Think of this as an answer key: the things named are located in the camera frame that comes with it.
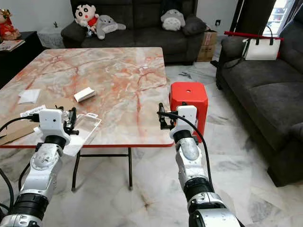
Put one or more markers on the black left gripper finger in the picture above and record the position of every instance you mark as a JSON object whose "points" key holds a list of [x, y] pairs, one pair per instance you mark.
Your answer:
{"points": [[73, 113]]}

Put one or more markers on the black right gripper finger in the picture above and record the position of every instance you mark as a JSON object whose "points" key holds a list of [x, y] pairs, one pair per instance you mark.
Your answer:
{"points": [[161, 113]]}

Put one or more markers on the clear plastic packaging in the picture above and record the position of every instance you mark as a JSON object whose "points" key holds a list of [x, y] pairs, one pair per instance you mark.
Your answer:
{"points": [[87, 130]]}

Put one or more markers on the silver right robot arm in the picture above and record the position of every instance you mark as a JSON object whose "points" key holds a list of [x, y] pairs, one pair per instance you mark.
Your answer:
{"points": [[189, 151]]}

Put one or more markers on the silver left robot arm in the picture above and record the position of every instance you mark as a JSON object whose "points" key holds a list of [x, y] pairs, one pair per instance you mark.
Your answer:
{"points": [[45, 163]]}

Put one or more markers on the small white box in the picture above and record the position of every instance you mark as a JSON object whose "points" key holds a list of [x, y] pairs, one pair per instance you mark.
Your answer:
{"points": [[84, 94]]}

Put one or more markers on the red plastic stool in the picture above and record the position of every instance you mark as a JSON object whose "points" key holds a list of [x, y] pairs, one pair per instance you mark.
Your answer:
{"points": [[189, 94]]}

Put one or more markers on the orange marble folding table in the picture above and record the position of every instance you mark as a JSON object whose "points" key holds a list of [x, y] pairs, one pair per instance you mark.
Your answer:
{"points": [[123, 75]]}

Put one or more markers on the flat brown cardboard with label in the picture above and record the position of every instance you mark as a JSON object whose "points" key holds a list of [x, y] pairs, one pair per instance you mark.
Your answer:
{"points": [[12, 135]]}

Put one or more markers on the black low cabinet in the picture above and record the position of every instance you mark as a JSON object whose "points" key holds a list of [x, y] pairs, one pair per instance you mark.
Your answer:
{"points": [[16, 66]]}

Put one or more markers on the white lace covered side table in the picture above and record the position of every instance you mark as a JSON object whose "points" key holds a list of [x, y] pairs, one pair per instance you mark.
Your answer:
{"points": [[49, 38]]}

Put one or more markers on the dark grey three-seat sofa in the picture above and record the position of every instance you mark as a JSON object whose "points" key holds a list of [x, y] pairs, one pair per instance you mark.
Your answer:
{"points": [[137, 38]]}

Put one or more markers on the brown cardboard box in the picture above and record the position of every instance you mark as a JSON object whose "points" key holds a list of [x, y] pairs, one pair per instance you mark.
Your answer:
{"points": [[206, 47]]}

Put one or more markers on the magazine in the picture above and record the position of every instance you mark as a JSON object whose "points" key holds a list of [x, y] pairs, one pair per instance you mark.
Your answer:
{"points": [[11, 45]]}

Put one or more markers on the dark grey cushion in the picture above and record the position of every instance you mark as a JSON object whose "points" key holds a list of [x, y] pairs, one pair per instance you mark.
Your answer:
{"points": [[195, 25]]}

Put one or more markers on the grey upright Totoro plush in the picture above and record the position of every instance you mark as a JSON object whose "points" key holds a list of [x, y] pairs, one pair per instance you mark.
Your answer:
{"points": [[173, 20]]}

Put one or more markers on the grey lying Totoro plush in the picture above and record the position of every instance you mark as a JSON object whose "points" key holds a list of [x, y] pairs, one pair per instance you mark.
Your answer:
{"points": [[110, 26]]}

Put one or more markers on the cartoon boy plush doll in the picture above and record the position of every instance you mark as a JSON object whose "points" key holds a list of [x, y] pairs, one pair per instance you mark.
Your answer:
{"points": [[86, 16]]}

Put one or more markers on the dark grey sofa with handbag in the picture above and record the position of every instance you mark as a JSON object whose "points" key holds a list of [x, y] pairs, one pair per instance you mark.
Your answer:
{"points": [[265, 94]]}

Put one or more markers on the red gold figurine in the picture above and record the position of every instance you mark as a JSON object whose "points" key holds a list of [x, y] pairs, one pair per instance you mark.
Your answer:
{"points": [[8, 26]]}

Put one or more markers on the red pole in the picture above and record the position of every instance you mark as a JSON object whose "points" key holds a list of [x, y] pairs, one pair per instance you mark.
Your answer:
{"points": [[236, 34]]}

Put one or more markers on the white handbag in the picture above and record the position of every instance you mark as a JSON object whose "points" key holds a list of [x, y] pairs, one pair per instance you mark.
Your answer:
{"points": [[261, 49]]}

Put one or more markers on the dark curtain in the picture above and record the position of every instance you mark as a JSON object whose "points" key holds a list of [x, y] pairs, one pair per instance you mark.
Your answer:
{"points": [[253, 14]]}

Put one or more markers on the window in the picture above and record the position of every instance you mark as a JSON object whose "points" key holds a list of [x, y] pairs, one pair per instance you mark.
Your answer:
{"points": [[278, 14]]}

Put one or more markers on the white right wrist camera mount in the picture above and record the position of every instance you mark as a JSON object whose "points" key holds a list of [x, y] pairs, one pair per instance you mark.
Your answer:
{"points": [[187, 116]]}

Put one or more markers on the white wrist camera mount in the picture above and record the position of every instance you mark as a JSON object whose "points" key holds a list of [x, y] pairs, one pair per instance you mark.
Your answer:
{"points": [[51, 122], [187, 116]]}

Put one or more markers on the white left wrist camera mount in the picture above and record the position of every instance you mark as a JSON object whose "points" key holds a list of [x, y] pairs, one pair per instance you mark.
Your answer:
{"points": [[51, 122]]}

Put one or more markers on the wall socket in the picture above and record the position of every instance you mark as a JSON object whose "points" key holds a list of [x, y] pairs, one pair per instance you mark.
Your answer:
{"points": [[218, 22]]}

